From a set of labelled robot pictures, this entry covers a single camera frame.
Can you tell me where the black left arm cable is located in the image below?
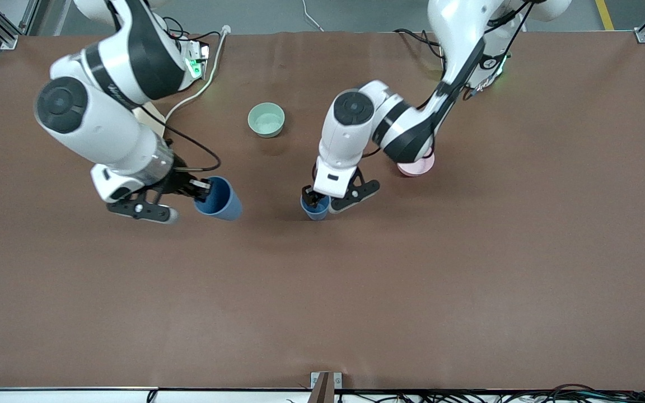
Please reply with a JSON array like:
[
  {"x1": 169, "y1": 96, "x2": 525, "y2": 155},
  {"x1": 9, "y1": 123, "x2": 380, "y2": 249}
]
[{"x1": 415, "y1": 0, "x2": 536, "y2": 110}]

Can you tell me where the brown table cover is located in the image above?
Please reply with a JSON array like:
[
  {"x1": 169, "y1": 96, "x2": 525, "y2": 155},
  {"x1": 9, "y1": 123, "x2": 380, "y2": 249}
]
[{"x1": 0, "y1": 30, "x2": 645, "y2": 391}]

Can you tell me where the thin white floor cable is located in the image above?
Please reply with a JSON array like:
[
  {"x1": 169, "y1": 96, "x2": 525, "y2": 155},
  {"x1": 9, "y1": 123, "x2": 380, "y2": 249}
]
[{"x1": 302, "y1": 0, "x2": 325, "y2": 32}]

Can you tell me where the metal table clamp bracket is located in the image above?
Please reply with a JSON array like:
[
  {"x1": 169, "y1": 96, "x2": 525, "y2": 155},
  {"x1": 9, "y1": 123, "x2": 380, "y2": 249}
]
[{"x1": 310, "y1": 372, "x2": 343, "y2": 403}]

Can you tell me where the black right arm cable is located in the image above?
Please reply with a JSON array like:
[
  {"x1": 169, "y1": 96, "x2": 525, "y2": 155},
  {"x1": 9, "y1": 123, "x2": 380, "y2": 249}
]
[{"x1": 140, "y1": 105, "x2": 223, "y2": 172}]

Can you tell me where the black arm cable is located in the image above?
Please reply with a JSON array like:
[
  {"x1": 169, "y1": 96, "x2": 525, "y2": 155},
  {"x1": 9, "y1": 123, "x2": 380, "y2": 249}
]
[
  {"x1": 140, "y1": 105, "x2": 223, "y2": 172},
  {"x1": 415, "y1": 0, "x2": 536, "y2": 110}
]

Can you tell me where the pink bowl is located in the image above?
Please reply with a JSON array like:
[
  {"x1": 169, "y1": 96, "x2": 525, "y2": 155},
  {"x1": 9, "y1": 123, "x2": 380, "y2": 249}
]
[{"x1": 396, "y1": 150, "x2": 436, "y2": 177}]

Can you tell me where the blue plastic cup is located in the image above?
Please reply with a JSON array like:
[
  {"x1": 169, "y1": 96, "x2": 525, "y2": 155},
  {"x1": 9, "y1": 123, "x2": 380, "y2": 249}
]
[
  {"x1": 300, "y1": 193, "x2": 332, "y2": 222},
  {"x1": 193, "y1": 176, "x2": 244, "y2": 221}
]

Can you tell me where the black cable bundle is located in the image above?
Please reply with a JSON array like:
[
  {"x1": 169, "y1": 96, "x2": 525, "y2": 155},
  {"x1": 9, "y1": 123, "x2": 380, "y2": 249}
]
[{"x1": 334, "y1": 383, "x2": 645, "y2": 403}]

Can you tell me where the cream white toaster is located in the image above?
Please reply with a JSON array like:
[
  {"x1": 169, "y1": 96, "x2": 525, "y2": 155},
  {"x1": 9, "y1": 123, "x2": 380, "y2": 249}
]
[{"x1": 131, "y1": 103, "x2": 167, "y2": 138}]

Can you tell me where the white toaster power cable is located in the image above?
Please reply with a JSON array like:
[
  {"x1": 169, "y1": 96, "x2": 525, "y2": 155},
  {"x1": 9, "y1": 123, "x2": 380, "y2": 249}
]
[{"x1": 165, "y1": 25, "x2": 231, "y2": 121}]

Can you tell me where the green bowl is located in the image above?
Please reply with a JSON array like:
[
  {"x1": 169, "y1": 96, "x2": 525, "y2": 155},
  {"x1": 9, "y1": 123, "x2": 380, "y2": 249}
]
[{"x1": 247, "y1": 102, "x2": 286, "y2": 139}]

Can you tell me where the black base power cable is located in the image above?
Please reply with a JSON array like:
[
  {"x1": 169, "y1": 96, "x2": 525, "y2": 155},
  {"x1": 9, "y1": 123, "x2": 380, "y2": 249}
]
[{"x1": 394, "y1": 28, "x2": 445, "y2": 60}]

